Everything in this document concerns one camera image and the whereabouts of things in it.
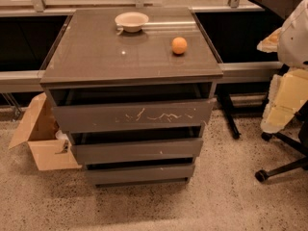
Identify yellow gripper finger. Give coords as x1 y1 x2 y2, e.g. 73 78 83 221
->
261 69 308 134
257 28 281 53

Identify grey top drawer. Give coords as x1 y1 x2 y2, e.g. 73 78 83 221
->
50 83 213 133

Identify metal window railing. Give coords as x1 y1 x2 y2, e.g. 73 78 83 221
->
0 0 308 94

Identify grey bottom drawer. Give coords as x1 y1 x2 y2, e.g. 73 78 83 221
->
85 158 195 185

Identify orange fruit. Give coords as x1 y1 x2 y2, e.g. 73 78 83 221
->
171 37 188 55

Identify grey drawer cabinet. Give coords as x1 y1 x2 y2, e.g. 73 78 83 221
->
38 6 224 189

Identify white bowl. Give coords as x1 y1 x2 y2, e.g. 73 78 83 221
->
115 12 149 33

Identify black side table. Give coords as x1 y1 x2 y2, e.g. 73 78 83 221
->
217 0 307 140

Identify open cardboard box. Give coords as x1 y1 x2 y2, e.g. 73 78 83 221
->
9 93 82 171

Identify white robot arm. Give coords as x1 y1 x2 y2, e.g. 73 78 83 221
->
257 0 308 134

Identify grey drawer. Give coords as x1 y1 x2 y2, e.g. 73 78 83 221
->
85 158 195 185
72 126 203 165
50 83 213 133

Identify black office chair base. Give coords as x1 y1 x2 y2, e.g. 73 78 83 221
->
254 100 308 183

